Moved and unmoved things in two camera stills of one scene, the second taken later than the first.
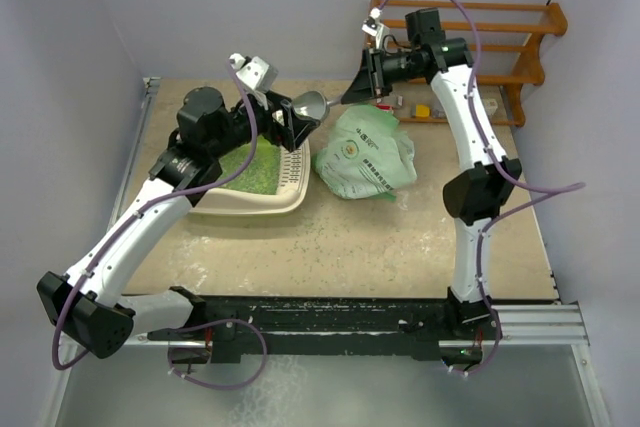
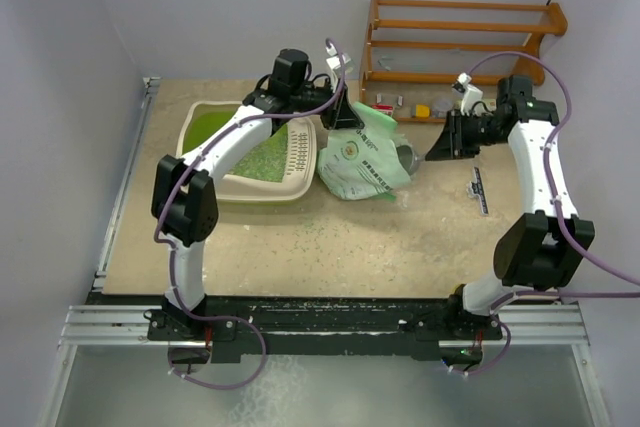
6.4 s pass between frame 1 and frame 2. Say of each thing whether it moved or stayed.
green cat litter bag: stayed
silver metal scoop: moved
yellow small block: stayed
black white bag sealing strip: stayed
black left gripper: moved
